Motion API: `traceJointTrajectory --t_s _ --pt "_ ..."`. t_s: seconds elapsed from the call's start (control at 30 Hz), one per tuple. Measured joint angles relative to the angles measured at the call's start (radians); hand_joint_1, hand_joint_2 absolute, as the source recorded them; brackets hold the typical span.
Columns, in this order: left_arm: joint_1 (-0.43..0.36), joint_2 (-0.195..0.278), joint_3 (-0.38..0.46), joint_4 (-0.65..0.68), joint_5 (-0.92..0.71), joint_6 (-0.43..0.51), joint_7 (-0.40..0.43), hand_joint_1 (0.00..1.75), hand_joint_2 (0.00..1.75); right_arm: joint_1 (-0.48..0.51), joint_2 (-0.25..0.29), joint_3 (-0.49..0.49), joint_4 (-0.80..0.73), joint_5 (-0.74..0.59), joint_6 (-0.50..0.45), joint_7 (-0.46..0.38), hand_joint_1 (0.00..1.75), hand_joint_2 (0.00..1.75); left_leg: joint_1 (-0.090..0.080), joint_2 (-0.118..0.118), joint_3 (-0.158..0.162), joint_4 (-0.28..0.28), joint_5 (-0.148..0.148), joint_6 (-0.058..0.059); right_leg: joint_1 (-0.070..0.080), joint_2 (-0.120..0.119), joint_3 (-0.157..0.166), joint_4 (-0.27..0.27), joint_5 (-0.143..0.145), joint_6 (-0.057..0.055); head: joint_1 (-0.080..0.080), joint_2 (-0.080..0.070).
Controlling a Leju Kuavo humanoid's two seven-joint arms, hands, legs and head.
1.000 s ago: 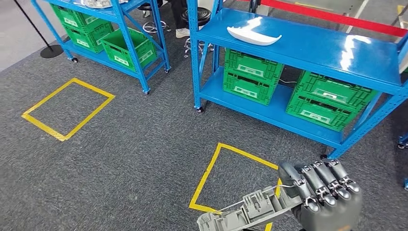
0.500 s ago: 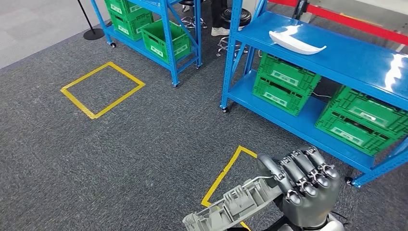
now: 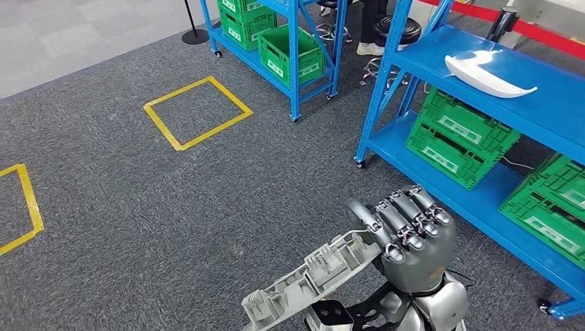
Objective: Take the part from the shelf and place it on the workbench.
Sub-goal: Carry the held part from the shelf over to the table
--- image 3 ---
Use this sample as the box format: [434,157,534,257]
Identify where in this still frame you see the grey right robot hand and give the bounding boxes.
[345,183,458,294]

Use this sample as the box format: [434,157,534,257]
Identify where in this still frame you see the silver plastic hubcap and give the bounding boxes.
[241,230,382,331]

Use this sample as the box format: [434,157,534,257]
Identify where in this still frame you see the white plastic car part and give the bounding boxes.
[444,49,539,99]

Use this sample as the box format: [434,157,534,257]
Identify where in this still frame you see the blue metal shelf rack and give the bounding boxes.
[199,0,350,122]
[354,0,585,320]

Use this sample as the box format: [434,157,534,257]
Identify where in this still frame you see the black round stool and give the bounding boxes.
[315,0,354,44]
[358,14,422,92]

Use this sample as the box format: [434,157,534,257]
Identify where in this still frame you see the person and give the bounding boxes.
[356,0,389,57]

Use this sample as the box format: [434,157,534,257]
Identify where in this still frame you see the red barrier belt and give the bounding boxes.
[418,0,585,60]

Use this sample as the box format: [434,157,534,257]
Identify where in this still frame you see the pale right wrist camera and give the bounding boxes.
[305,283,413,331]

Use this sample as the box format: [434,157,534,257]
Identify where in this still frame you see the black stanchion post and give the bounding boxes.
[181,0,210,46]
[486,6,519,44]

